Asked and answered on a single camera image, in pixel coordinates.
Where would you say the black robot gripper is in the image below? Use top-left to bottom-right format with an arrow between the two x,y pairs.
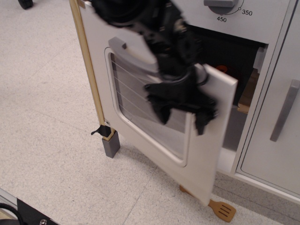
144,64 -> 218,135

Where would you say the grey oven temperature knob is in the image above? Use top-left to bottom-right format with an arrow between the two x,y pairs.
203,0 -> 238,15

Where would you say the white oven door with window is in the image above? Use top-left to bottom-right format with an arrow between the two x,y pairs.
80,0 -> 237,205

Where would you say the black wheel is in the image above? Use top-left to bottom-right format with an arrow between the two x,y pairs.
18,0 -> 33,10

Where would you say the white right cabinet door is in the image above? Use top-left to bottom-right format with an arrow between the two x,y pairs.
240,5 -> 300,197

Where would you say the black base plate with screw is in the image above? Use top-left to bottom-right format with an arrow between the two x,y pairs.
17,198 -> 58,225

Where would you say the grey cabinet door handle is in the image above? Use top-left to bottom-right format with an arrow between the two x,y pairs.
270,79 -> 300,142

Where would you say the brown pot lid orange knob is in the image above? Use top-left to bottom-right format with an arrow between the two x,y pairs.
215,65 -> 242,82

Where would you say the white toy kitchen cabinet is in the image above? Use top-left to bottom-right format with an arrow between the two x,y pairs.
70,0 -> 300,203

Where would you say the black cable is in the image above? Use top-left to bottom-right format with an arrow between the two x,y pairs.
0,202 -> 24,225

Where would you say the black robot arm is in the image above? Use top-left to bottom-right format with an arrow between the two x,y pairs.
92,0 -> 217,135

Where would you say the grey cabinet leg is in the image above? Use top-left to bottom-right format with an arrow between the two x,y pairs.
102,131 -> 120,158

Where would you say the wooden slotted spatula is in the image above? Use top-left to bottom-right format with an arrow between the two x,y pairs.
179,185 -> 236,223

